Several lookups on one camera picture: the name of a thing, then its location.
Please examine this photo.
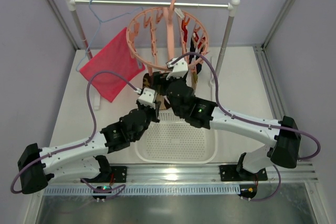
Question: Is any beige striped sock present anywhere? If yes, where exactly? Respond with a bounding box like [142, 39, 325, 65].
[160, 74, 198, 110]

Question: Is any brown argyle sock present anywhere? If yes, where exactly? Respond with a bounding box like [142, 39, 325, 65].
[142, 73, 152, 88]

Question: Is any pink towel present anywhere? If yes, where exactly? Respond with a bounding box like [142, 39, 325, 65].
[79, 28, 145, 102]

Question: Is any white perforated plastic basket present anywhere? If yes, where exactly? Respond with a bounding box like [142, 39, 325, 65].
[134, 110, 218, 164]

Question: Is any blue wire hanger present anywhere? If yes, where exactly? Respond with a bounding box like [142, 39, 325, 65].
[75, 0, 144, 72]

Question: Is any red sock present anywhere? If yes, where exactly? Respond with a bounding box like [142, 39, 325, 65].
[181, 19, 190, 43]

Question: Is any pink round clip hanger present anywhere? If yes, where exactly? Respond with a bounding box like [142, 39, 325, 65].
[126, 0, 209, 72]

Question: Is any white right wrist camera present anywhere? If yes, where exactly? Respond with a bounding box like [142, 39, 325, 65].
[166, 58, 188, 80]

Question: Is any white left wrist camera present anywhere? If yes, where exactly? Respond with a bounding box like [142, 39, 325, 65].
[135, 87, 158, 109]

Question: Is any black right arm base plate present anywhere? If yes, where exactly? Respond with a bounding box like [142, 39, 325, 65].
[219, 164, 268, 182]

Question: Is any aluminium front rail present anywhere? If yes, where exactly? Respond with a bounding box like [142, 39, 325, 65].
[44, 162, 318, 198]

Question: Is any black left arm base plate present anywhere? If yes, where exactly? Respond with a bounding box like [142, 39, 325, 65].
[98, 166, 128, 183]

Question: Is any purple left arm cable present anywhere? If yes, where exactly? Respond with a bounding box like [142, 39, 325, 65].
[10, 70, 140, 195]

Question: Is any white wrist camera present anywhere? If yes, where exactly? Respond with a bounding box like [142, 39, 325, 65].
[166, 58, 188, 80]
[135, 87, 158, 109]

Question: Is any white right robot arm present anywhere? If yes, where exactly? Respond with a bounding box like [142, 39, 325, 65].
[150, 72, 301, 180]

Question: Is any white metal clothes rack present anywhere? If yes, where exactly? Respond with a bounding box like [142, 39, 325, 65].
[62, 0, 241, 111]

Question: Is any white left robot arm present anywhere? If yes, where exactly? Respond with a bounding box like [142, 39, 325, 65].
[17, 88, 160, 194]

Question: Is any navy blue sock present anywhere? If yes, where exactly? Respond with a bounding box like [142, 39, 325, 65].
[189, 38, 204, 74]

